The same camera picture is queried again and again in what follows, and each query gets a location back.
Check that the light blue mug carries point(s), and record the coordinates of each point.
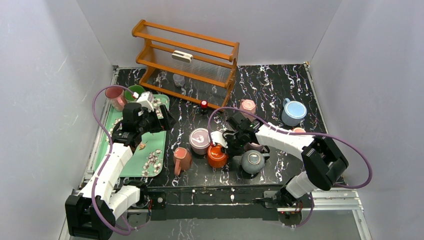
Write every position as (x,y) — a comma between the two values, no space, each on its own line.
(293,112)

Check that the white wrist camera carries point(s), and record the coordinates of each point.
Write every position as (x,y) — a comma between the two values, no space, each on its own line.
(145,100)
(217,138)

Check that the small pink cup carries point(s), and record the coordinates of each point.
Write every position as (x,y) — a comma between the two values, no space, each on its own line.
(299,130)

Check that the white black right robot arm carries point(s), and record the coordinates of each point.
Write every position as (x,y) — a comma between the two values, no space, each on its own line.
(323,161)

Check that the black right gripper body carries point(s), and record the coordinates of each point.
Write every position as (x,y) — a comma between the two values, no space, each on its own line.
(230,139)

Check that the black table front rail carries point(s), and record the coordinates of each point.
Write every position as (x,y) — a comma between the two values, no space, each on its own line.
(211,202)

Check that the grey blue mug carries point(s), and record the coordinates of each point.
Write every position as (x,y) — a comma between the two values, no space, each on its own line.
(253,161)

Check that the pale pink faceted mug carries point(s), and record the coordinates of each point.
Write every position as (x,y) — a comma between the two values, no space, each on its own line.
(249,106)

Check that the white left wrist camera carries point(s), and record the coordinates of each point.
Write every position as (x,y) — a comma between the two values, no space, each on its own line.
(145,100)

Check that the salmon pink mug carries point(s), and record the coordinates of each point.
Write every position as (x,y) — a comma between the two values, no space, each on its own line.
(182,159)

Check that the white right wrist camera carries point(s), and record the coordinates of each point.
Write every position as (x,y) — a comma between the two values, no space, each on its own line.
(217,138)

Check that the orange wooden rack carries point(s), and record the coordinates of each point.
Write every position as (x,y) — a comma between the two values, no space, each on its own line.
(212,72)

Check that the orange mug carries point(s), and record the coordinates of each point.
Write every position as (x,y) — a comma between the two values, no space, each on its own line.
(215,157)

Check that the green floral tray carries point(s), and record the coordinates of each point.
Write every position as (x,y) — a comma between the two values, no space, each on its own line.
(147,161)

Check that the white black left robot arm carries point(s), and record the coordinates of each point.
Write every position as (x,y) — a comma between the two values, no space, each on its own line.
(93,212)

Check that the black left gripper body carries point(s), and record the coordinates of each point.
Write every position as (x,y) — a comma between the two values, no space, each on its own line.
(159,118)

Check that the red black button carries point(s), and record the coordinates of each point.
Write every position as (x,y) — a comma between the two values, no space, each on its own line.
(204,108)

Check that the mauve mug white logo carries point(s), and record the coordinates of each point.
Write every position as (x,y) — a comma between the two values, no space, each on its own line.
(199,141)

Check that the white clip on rack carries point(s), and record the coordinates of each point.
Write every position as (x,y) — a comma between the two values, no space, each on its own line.
(182,56)

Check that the mauve mug behind arm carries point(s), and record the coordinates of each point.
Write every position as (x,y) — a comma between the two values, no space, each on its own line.
(254,146)

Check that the clear glass cup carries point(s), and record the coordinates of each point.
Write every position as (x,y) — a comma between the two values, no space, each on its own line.
(178,80)

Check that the pink ghost pattern mug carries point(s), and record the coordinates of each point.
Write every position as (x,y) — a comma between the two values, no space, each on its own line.
(115,96)

